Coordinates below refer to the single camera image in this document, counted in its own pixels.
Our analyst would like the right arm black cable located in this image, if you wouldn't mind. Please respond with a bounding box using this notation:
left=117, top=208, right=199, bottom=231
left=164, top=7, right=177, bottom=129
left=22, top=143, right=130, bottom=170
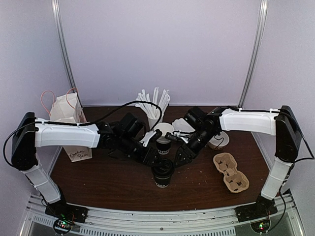
left=280, top=109, right=315, bottom=219

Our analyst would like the right aluminium post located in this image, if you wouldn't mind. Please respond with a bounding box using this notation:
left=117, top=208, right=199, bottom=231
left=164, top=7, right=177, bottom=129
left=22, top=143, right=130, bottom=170
left=238, top=0, right=268, bottom=107

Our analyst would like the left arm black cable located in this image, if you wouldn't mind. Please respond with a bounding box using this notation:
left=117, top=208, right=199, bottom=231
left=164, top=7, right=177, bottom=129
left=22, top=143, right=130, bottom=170
left=2, top=101, right=163, bottom=169

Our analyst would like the single black paper cup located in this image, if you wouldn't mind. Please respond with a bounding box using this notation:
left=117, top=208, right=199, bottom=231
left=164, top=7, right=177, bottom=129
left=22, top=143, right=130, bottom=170
left=153, top=175, right=172, bottom=188

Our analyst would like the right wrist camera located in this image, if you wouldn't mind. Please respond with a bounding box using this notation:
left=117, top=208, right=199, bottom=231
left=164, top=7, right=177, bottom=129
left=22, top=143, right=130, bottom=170
left=165, top=131, right=192, bottom=144

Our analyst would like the stack of paper cups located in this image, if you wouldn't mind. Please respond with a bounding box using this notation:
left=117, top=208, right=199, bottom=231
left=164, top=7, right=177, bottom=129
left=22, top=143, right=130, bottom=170
left=154, top=122, right=174, bottom=155

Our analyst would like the white round bowl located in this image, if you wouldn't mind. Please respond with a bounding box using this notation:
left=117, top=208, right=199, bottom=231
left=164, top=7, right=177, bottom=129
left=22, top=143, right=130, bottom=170
left=208, top=131, right=230, bottom=150

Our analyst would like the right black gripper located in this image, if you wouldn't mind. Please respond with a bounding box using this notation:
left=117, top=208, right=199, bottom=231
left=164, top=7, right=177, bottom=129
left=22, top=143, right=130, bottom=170
left=173, top=127, right=217, bottom=168

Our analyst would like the cardboard cup carrier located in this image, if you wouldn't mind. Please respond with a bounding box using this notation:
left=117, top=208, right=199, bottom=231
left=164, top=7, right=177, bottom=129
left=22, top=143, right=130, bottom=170
left=213, top=152, right=250, bottom=193

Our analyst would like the white paper bag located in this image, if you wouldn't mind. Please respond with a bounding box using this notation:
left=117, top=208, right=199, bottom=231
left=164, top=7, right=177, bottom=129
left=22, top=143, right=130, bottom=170
left=40, top=88, right=93, bottom=162

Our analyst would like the white cup of straws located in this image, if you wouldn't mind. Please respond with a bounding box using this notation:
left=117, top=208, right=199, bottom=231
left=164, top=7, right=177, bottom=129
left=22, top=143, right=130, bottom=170
left=135, top=87, right=171, bottom=129

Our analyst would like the black cup lid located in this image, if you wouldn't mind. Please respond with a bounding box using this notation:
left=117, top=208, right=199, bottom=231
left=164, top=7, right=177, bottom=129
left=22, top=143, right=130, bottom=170
left=151, top=158, right=175, bottom=178

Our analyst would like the aluminium post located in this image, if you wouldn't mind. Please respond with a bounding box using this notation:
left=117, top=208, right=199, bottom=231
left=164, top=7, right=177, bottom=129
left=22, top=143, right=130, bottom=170
left=51, top=0, right=79, bottom=99
left=238, top=0, right=268, bottom=107

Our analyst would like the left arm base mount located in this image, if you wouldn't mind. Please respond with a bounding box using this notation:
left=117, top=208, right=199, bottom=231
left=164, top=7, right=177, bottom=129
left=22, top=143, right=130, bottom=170
left=45, top=200, right=88, bottom=223

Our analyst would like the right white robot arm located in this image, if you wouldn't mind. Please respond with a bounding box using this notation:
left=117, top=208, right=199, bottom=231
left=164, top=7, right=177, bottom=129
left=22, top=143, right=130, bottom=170
left=174, top=106, right=302, bottom=217

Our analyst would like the aluminium front rail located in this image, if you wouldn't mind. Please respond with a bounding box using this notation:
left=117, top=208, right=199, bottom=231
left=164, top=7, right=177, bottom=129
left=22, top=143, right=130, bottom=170
left=19, top=191, right=303, bottom=236

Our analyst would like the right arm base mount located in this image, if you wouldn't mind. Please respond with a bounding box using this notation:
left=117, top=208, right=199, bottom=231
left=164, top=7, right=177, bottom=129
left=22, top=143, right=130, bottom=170
left=235, top=204, right=278, bottom=222

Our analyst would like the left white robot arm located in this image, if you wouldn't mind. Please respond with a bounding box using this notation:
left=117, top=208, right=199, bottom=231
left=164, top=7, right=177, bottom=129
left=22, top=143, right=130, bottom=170
left=11, top=113, right=166, bottom=218

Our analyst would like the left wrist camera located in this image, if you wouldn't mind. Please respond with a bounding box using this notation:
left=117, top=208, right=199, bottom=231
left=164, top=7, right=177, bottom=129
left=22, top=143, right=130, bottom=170
left=139, top=129, right=162, bottom=147

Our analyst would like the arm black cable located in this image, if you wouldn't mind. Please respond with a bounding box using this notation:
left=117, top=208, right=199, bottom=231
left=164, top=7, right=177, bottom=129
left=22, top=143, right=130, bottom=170
left=280, top=109, right=315, bottom=219
left=2, top=101, right=163, bottom=169

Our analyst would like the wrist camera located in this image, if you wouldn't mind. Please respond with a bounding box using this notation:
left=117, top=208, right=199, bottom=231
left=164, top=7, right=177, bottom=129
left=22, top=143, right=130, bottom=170
left=139, top=129, right=162, bottom=147
left=165, top=131, right=192, bottom=144

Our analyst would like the white scalloped bowl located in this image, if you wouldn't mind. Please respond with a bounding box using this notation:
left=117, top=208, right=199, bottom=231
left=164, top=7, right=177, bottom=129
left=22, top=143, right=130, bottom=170
left=171, top=118, right=195, bottom=133

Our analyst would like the left aluminium post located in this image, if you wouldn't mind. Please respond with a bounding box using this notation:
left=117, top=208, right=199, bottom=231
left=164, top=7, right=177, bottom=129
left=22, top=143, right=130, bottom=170
left=51, top=0, right=79, bottom=99

